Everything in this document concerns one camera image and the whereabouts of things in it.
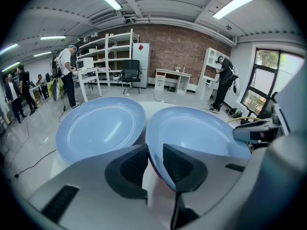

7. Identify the blue big plate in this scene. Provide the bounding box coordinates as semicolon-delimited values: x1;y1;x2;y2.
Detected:
145;106;252;192
55;96;147;165

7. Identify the black framed window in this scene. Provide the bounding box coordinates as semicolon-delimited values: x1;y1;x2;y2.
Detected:
240;47;306;116

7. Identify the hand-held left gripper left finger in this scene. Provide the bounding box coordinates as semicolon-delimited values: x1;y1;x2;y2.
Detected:
27;143;168;230

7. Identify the white shelving rack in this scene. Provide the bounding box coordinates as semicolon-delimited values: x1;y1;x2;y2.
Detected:
77;29;140;88

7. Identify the ceiling air conditioner unit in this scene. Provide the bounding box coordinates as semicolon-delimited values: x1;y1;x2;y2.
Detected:
88;10;126;26

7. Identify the black cable with inline adapter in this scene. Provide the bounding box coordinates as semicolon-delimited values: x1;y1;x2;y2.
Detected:
13;149;58;179

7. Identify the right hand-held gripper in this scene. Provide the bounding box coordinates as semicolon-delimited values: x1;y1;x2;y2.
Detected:
232;63;307;144

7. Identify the gold wire chair white seat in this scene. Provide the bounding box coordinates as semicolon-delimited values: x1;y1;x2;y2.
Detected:
226;116;262;125

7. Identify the tall white cabinet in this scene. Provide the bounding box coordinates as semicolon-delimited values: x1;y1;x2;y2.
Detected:
200;47;231;101

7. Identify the yellow-green chair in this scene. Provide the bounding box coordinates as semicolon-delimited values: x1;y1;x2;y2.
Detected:
47;77;65;98

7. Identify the white low desk with drawers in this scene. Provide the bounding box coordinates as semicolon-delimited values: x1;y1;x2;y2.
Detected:
154;68;192;95

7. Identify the white fridge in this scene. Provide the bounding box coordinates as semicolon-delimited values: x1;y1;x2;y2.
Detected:
131;43;152;89

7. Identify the black power cable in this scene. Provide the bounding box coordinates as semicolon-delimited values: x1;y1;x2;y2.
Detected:
58;97;67;123
147;87;162;102

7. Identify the white microwave oven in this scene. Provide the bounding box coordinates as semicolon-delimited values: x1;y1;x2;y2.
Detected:
76;57;94;70

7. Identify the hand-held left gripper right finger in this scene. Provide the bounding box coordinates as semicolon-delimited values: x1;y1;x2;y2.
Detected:
163;143;249;222

